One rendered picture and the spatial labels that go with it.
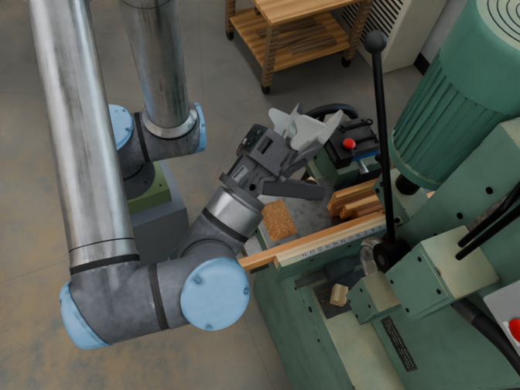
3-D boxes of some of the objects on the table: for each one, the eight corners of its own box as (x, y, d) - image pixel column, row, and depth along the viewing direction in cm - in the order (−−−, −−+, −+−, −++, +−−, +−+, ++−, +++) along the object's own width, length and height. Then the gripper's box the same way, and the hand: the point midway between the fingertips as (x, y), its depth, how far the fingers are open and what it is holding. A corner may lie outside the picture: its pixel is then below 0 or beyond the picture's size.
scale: (475, 190, 106) (476, 190, 106) (478, 195, 105) (478, 194, 105) (299, 254, 93) (299, 254, 93) (302, 259, 93) (302, 259, 93)
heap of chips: (282, 199, 106) (282, 195, 104) (298, 232, 102) (299, 229, 100) (256, 206, 104) (257, 203, 103) (271, 241, 100) (272, 238, 98)
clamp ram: (366, 165, 113) (377, 146, 105) (379, 188, 109) (391, 169, 102) (336, 174, 110) (346, 155, 103) (350, 197, 107) (360, 180, 99)
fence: (479, 195, 112) (490, 185, 107) (482, 200, 111) (494, 189, 106) (276, 269, 97) (278, 261, 92) (278, 275, 96) (282, 268, 91)
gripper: (237, 200, 58) (320, 83, 57) (206, 169, 76) (270, 80, 75) (281, 229, 61) (360, 120, 61) (242, 193, 79) (303, 109, 79)
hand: (323, 108), depth 69 cm, fingers open, 14 cm apart
